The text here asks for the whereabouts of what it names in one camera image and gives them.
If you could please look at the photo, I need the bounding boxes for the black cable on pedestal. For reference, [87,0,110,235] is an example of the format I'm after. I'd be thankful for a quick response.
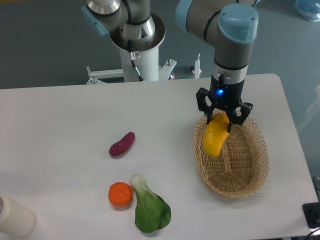
[127,39,146,83]

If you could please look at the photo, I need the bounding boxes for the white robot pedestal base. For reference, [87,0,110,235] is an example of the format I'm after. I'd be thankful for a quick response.
[86,13,177,85]

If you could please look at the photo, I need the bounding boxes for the blue object top right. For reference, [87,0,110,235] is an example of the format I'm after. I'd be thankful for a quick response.
[295,0,320,22]

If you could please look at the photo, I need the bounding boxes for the yellow mango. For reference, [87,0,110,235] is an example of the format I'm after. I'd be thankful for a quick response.
[202,112,229,158]

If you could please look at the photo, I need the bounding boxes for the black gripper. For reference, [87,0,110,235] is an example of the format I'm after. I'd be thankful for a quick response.
[196,76,254,133]

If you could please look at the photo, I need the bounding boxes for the green bok choy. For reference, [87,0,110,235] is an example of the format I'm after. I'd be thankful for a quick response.
[129,174,171,234]

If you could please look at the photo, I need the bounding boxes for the white cylinder container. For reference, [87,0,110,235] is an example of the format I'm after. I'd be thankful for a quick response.
[0,193,36,238]

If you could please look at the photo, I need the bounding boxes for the purple sweet potato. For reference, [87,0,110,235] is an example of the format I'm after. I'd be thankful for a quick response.
[108,132,136,157]

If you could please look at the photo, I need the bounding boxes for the black device at table edge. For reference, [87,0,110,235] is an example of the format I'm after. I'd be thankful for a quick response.
[302,202,320,229]

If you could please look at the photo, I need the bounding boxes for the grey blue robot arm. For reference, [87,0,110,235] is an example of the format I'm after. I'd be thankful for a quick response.
[81,0,259,126]

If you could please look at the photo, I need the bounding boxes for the woven bamboo basket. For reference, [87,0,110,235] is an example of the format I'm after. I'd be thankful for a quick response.
[193,115,269,198]

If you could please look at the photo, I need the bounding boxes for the orange tangerine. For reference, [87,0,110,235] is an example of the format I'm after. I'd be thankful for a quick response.
[108,182,133,207]

